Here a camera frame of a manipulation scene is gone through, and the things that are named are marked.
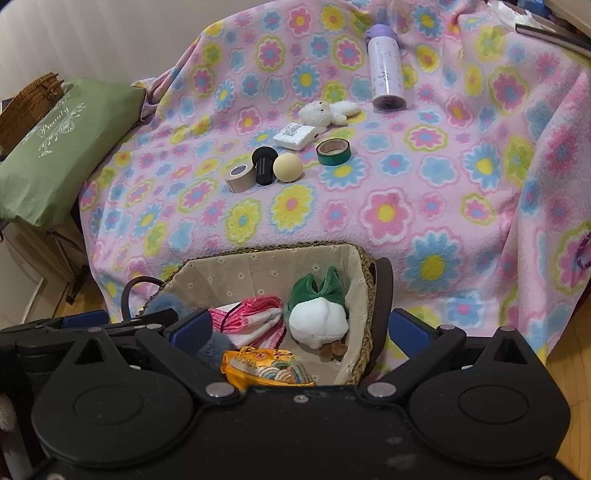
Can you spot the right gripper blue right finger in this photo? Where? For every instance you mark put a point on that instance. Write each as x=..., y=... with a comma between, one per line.
x=427, y=349

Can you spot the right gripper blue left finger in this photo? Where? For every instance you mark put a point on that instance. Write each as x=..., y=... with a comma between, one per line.
x=206, y=385

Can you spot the white plush bunny toy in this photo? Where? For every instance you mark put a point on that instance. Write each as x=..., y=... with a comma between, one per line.
x=322, y=114

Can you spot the blue fluffy plush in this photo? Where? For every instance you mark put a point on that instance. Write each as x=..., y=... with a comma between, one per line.
x=193, y=332

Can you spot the orange rainbow pouch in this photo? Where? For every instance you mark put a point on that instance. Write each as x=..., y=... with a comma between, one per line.
x=258, y=367

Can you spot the pink white striped cloth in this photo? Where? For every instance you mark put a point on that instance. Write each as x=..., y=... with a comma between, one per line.
x=255, y=322

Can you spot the green white plush radish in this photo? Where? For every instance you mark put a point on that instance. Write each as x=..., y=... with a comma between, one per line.
x=316, y=312

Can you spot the woven lined storage basket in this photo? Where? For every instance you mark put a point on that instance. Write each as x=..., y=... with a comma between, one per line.
x=233, y=276

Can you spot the green Beauty bag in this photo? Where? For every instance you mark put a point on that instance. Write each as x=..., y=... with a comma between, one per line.
x=42, y=176

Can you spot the beige tape roll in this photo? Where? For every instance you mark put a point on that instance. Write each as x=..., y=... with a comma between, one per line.
x=241, y=177

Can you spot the pink floral fleece blanket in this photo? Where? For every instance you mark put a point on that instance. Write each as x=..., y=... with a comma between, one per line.
x=478, y=192

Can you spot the green tape roll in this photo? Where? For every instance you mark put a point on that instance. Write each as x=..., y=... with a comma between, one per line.
x=333, y=151

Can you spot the brown wicker basket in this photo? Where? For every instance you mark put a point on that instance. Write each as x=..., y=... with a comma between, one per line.
x=27, y=109

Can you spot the white tissue pack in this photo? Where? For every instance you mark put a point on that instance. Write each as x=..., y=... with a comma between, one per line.
x=295, y=136

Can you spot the purple white water bottle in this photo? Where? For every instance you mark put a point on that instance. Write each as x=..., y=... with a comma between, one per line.
x=386, y=72

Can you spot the dark book stack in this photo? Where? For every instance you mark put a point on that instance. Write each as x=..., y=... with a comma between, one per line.
x=548, y=26

